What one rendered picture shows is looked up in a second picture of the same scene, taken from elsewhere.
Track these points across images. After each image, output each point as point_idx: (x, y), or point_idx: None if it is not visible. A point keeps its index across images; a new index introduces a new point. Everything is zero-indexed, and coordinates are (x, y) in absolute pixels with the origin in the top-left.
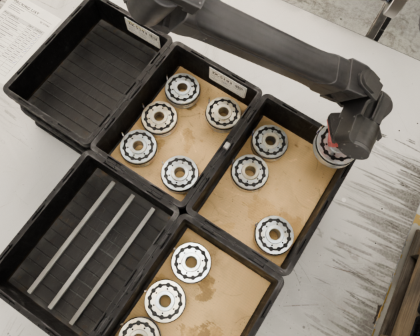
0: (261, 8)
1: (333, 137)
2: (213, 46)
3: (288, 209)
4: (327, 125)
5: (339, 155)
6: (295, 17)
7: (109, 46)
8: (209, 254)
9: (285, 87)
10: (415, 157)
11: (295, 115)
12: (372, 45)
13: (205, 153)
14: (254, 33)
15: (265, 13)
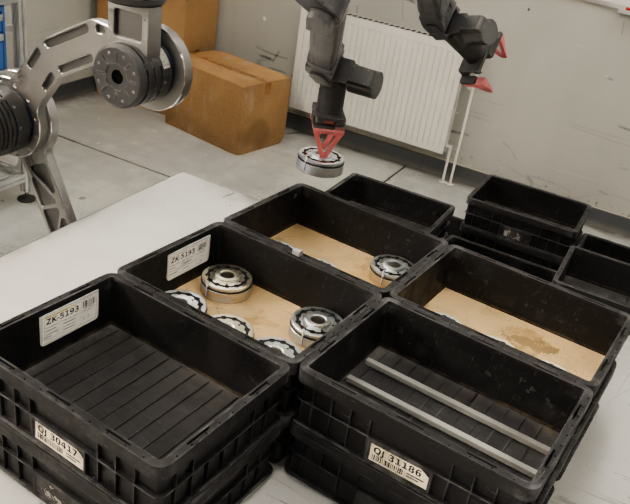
0: (4, 276)
1: (341, 120)
2: (339, 30)
3: (357, 263)
4: (320, 131)
5: (334, 157)
6: (38, 252)
7: (54, 387)
8: None
9: None
10: None
11: (255, 208)
12: (113, 209)
13: (280, 310)
14: None
15: (16, 273)
